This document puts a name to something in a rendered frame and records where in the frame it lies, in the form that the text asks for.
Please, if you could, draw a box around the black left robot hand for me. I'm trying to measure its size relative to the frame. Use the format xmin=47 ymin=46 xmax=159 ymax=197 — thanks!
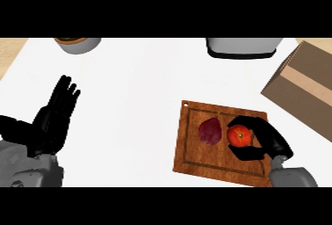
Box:
xmin=0 ymin=74 xmax=81 ymax=158

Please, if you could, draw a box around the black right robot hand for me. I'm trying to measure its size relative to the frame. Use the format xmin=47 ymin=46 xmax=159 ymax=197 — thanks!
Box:
xmin=225 ymin=115 xmax=295 ymax=162

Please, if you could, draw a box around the red tomato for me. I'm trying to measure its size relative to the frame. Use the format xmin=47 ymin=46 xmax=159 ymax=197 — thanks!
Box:
xmin=227 ymin=124 xmax=253 ymax=148

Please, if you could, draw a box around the brown wooden cutting board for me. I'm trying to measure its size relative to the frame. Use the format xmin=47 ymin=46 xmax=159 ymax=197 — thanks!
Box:
xmin=171 ymin=99 xmax=273 ymax=188

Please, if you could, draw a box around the brown cardboard box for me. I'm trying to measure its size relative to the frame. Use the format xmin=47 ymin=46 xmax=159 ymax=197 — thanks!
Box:
xmin=259 ymin=40 xmax=332 ymax=142

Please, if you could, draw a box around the purple sweet potato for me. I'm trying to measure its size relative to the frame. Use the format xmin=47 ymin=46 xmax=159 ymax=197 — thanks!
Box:
xmin=197 ymin=117 xmax=222 ymax=147

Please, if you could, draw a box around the grey plant pot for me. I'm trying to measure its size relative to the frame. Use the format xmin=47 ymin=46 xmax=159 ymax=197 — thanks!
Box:
xmin=53 ymin=37 xmax=101 ymax=55

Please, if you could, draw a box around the grey and black appliance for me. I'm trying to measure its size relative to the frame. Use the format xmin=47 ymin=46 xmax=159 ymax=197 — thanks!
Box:
xmin=205 ymin=37 xmax=284 ymax=60

